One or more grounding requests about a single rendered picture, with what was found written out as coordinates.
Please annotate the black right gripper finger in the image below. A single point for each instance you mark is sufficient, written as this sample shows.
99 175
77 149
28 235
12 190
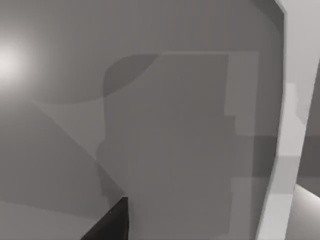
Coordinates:
113 223

